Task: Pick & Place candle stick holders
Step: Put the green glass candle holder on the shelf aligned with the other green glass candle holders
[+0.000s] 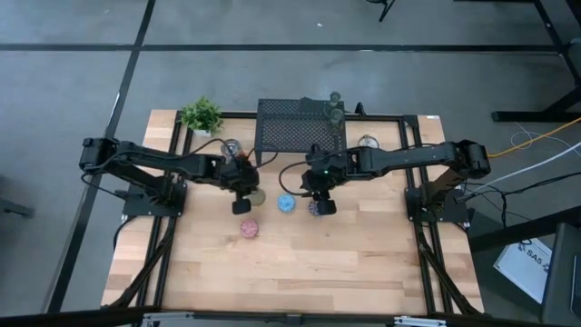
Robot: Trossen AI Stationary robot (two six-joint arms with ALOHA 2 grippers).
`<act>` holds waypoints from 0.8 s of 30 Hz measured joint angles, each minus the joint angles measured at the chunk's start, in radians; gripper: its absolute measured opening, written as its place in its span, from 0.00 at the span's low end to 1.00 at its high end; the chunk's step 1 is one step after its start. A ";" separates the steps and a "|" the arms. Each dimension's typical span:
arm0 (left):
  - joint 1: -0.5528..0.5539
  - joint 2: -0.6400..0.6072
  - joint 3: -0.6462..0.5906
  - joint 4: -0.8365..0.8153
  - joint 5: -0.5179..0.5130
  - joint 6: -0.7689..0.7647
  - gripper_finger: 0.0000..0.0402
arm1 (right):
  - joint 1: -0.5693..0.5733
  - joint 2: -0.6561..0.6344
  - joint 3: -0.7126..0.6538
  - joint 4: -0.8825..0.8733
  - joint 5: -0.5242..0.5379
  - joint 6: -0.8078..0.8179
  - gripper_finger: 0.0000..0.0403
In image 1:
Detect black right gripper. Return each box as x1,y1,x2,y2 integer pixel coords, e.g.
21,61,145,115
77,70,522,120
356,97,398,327
300,144,349,217

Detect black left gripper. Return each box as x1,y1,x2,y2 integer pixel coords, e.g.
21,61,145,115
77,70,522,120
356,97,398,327
220,154,261,216

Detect blue patterned candle tin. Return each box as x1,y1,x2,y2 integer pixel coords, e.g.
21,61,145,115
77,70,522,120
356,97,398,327
277,193,297,213

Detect pink patterned candle tin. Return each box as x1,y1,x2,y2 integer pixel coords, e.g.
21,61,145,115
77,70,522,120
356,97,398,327
239,218,261,240

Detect black perforated metal shelf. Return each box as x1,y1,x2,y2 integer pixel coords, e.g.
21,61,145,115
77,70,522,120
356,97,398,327
253,97,349,168

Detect green plant in white pot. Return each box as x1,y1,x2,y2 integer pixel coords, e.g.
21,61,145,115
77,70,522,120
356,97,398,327
180,95,224,138

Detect black chair base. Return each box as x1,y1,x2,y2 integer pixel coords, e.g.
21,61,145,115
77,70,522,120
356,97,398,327
366,0,397,23

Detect black table beam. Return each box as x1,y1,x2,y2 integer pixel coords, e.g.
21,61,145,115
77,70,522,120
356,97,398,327
469,206,581,253

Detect black desk leg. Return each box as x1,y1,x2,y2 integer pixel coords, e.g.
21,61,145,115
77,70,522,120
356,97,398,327
492,0,581,123

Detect white cardboard box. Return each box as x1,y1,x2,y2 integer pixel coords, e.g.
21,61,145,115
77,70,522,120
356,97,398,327
493,238,553,304

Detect black rig crossbar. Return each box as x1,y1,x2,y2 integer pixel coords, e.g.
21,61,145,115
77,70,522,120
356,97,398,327
0,306,581,327

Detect dark floor stand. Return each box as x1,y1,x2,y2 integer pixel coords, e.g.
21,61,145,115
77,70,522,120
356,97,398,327
0,198,35,219

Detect black rectangular panel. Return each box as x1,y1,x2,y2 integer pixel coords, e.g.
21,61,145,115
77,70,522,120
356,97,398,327
542,222,581,326

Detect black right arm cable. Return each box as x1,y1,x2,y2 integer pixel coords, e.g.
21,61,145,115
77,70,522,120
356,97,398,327
277,159,315,198

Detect white floor cable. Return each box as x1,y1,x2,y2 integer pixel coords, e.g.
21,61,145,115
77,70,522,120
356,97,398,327
462,129,581,192

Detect yellow extension cable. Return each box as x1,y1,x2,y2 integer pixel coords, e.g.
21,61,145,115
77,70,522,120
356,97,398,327
487,116,581,160

